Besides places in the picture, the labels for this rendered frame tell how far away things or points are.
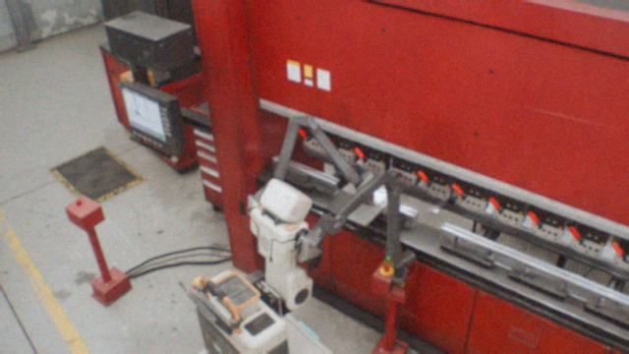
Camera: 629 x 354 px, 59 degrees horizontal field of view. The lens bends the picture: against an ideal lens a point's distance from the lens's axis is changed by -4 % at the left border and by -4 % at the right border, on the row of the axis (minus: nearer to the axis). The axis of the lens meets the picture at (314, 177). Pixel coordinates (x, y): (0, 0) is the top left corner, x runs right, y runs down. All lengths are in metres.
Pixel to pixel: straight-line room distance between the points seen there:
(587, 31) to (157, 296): 3.28
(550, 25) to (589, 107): 0.38
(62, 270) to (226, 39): 2.41
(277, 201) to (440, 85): 0.95
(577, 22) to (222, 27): 1.82
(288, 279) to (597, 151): 1.60
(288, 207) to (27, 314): 2.46
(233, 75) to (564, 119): 1.81
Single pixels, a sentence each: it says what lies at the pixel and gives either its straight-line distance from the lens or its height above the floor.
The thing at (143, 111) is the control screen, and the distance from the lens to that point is 3.52.
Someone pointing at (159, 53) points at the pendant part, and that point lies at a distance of 3.20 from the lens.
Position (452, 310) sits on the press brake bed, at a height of 0.53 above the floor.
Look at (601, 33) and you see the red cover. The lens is 2.45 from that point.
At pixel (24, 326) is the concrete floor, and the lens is 4.54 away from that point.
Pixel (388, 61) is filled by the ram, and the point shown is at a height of 1.87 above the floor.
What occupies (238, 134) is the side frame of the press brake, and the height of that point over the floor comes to 1.25.
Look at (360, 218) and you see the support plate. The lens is 3.23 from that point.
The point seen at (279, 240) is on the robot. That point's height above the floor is 1.20.
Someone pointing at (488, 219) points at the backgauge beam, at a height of 0.94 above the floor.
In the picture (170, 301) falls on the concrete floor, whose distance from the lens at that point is 4.31.
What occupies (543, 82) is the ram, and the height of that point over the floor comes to 1.96.
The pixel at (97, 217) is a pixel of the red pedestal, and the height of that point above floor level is 0.73.
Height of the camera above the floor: 3.04
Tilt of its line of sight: 35 degrees down
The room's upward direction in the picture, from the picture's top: 2 degrees counter-clockwise
